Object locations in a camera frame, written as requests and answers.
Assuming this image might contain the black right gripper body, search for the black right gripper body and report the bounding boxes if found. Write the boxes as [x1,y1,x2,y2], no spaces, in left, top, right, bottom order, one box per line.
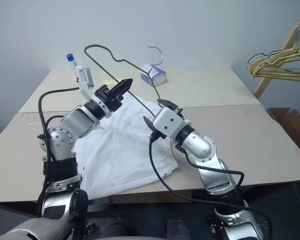
[171,104,185,120]

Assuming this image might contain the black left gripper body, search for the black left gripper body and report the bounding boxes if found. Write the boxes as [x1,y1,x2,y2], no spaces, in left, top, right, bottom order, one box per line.
[94,84,124,113]

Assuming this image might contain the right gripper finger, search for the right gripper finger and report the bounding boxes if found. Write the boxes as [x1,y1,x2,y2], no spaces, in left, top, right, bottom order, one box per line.
[142,116,157,131]
[156,98,177,111]

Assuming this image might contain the green wire hanger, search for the green wire hanger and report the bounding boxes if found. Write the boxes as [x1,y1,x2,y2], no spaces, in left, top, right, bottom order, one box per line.
[83,44,166,119]
[247,49,300,73]

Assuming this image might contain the white shorts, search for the white shorts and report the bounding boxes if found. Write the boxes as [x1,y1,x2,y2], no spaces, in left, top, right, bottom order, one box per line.
[74,95,180,201]

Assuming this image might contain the wooden hanger rack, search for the wooden hanger rack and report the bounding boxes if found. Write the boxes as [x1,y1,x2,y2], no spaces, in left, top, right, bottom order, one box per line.
[253,19,300,99]

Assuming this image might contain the purple tissue box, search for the purple tissue box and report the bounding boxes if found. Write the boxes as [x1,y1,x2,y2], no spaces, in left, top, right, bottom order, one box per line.
[140,63,167,88]

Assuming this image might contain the small cardboard sheet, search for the small cardboard sheet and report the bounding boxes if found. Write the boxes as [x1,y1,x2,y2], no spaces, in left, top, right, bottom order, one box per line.
[18,65,262,114]

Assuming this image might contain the blue capped plastic bottle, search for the blue capped plastic bottle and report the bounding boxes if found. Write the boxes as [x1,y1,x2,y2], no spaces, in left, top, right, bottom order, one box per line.
[65,52,78,76]

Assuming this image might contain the large cardboard sheet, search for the large cardboard sheet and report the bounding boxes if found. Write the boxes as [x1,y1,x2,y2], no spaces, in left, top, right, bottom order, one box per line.
[0,104,300,204]

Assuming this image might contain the brown cardboard box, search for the brown cardboard box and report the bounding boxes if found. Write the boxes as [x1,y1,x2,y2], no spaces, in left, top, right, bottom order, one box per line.
[266,107,300,161]

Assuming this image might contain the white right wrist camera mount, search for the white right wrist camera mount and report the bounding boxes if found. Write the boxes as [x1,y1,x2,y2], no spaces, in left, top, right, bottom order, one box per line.
[152,106,192,141]

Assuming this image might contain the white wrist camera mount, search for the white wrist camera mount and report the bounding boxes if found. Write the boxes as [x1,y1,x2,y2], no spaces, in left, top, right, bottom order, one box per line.
[73,65,113,119]
[152,106,192,141]

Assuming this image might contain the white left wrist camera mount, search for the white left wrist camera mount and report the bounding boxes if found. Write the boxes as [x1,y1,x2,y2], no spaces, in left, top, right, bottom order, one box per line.
[73,65,113,119]

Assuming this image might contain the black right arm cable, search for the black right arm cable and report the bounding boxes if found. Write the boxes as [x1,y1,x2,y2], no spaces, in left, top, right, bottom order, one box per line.
[148,129,275,240]

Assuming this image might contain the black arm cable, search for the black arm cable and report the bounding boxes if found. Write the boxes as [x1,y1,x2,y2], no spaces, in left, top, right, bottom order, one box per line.
[36,86,81,218]
[148,129,275,240]

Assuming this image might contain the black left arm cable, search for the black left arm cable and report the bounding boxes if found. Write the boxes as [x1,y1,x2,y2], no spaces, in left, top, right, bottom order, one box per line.
[36,86,81,218]

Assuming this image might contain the green wire hanger on rack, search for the green wire hanger on rack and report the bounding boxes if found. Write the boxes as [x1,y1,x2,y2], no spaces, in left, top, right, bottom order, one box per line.
[247,49,300,73]

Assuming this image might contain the yellow wire hanger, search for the yellow wire hanger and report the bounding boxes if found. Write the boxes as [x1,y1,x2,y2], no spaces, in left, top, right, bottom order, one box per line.
[251,47,300,83]

